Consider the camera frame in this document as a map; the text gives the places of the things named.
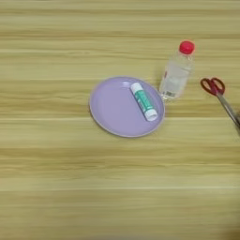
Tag green and white glue stick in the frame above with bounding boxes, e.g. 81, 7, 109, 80
129, 82, 158, 122

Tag clear bottle with red cap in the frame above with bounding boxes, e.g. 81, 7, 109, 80
158, 40, 196, 101

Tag red-handled scissors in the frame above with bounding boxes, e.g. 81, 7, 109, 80
200, 77, 240, 134

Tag purple round plate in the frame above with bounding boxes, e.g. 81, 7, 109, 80
88, 76, 166, 139

